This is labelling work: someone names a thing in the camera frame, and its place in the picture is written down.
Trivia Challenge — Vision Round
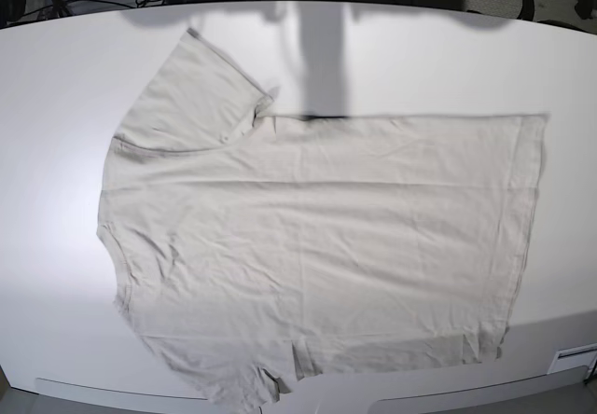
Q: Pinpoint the light grey T-shirt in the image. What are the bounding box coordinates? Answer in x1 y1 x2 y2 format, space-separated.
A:
97 32 548 413

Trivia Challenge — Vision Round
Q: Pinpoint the white label sticker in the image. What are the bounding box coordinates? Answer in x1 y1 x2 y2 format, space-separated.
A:
548 343 597 374

